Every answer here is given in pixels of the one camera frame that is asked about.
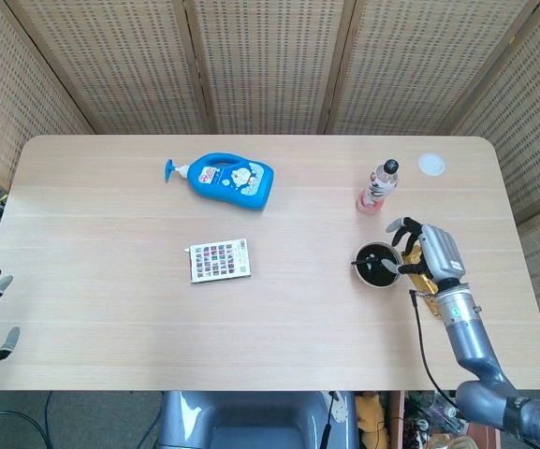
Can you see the pink drink bottle black cap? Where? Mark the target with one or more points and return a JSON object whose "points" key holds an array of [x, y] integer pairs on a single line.
{"points": [[375, 192]]}

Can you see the white bowl with dark inside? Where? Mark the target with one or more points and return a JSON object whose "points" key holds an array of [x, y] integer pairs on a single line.
{"points": [[377, 278]]}

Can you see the black plastic spoon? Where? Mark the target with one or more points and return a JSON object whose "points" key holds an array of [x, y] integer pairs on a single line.
{"points": [[365, 260]]}

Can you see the white picture-grid card box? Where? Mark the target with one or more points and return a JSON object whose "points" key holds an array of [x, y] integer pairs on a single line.
{"points": [[218, 259]]}

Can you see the yellow soft object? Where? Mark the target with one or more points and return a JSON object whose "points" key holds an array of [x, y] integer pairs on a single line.
{"points": [[372, 416]]}

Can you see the white round coaster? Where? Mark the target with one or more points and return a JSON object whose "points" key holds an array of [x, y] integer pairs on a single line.
{"points": [[432, 164]]}

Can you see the gold foil snack package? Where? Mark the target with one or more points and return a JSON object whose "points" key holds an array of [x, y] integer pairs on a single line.
{"points": [[423, 283]]}

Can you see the blue pump lotion bottle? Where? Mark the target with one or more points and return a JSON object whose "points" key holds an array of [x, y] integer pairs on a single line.
{"points": [[232, 182]]}

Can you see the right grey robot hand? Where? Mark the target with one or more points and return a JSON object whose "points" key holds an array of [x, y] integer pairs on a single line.
{"points": [[440, 252]]}

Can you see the grey robot torso base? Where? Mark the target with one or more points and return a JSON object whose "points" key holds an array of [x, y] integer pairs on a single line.
{"points": [[251, 421]]}

